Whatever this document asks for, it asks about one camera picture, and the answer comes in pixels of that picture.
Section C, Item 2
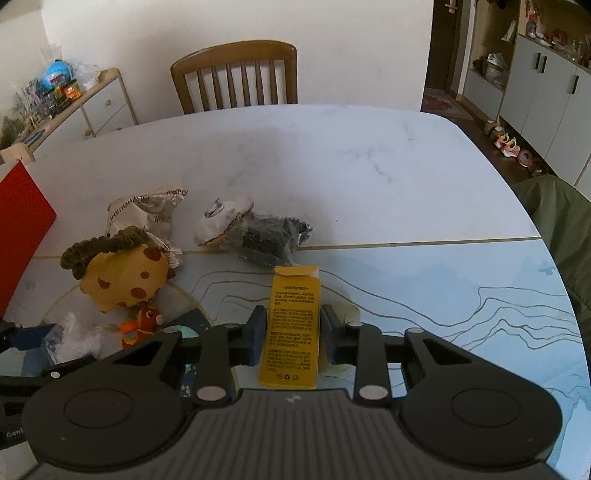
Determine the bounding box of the small orange toy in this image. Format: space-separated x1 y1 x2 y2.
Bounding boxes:
121 302 168 349

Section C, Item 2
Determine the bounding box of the white wooden sideboard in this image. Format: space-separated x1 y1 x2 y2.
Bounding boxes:
0 68 139 164

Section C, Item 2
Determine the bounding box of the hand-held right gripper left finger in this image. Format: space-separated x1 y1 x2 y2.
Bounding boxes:
111 306 269 408

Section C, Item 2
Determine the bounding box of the blue globe toy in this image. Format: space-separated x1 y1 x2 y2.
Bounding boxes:
42 60 75 90

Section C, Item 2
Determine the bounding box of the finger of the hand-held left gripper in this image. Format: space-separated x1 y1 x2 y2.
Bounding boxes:
0 320 55 352
0 369 62 393

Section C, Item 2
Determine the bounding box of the dark wooden door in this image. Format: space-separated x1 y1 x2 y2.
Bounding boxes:
425 0 463 92

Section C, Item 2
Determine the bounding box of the yellow cardboard box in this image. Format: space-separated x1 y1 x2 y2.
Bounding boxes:
257 265 324 389

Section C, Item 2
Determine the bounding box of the open shelf unit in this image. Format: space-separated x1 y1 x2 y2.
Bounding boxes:
462 0 520 121

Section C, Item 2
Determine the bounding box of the white plastic bag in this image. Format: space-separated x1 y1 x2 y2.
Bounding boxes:
44 311 105 365

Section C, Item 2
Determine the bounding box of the wooden chair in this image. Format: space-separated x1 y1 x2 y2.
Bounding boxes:
170 41 298 115

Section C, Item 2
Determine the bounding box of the silver foil packet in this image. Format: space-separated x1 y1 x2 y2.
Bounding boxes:
105 185 190 268

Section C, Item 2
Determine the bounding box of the red storage box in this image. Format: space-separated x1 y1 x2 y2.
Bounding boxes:
0 161 57 317

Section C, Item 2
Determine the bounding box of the yellow spotted plush toy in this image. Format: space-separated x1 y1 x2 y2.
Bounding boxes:
60 226 178 315

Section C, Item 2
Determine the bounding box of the door mat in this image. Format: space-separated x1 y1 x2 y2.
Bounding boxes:
422 90 474 121

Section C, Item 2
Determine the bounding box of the grey cabinet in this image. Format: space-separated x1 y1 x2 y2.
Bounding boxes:
499 34 591 185

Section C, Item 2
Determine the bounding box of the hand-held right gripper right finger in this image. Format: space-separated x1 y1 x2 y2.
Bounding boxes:
321 304 472 407

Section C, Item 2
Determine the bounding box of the white cup mask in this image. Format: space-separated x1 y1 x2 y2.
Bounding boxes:
193 196 256 247

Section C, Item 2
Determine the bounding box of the green clothing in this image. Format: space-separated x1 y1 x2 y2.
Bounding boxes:
512 174 591 319

